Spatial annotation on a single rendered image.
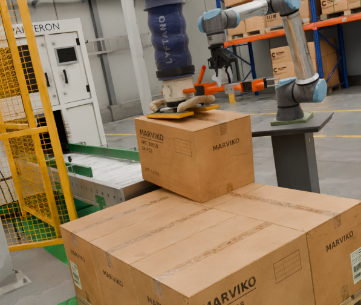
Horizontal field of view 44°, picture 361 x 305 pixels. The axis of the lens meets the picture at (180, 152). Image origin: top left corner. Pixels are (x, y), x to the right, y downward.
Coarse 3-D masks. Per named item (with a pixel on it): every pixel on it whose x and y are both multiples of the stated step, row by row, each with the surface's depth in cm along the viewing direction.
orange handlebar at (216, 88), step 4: (196, 84) 283; (224, 84) 227; (256, 84) 204; (260, 84) 204; (192, 88) 243; (208, 88) 231; (212, 88) 228; (216, 88) 226; (220, 88) 223; (236, 88) 214; (240, 88) 212; (184, 92) 248; (188, 92) 246; (192, 92) 243
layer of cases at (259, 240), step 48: (240, 192) 240; (288, 192) 226; (96, 240) 209; (144, 240) 198; (192, 240) 188; (240, 240) 180; (288, 240) 172; (336, 240) 188; (96, 288) 217; (144, 288) 170; (192, 288) 149; (240, 288) 157; (288, 288) 172; (336, 288) 190
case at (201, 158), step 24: (144, 120) 261; (168, 120) 252; (192, 120) 245; (216, 120) 239; (240, 120) 241; (144, 144) 268; (168, 144) 246; (192, 144) 227; (216, 144) 233; (240, 144) 244; (144, 168) 276; (168, 168) 252; (192, 168) 232; (216, 168) 236; (240, 168) 247; (192, 192) 238; (216, 192) 239
